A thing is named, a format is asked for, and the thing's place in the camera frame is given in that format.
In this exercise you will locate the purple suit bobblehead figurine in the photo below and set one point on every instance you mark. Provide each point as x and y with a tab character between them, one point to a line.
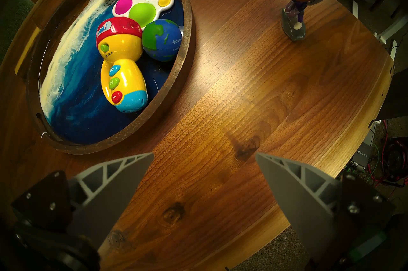
295	23

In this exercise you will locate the green upholstered dining chair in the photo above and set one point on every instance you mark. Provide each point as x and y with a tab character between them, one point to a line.
12	18

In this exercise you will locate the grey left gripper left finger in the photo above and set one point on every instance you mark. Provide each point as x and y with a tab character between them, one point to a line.
105	197

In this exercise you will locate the white colourful dimple pop toy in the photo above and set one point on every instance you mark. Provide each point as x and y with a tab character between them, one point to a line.
143	2

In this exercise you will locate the round wooden ocean resin tray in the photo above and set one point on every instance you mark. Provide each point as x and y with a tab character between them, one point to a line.
73	98

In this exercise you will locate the small grey electronics box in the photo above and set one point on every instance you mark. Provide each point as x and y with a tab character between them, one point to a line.
361	155

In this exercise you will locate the yellow red toy flashlight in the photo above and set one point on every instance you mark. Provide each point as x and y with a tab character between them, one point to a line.
122	82

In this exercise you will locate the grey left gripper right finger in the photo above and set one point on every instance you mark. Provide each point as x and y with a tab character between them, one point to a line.
299	203

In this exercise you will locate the blue green globe ball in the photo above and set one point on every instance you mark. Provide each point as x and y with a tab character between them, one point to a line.
162	40

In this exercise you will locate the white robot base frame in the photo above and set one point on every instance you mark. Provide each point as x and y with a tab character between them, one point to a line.
392	31

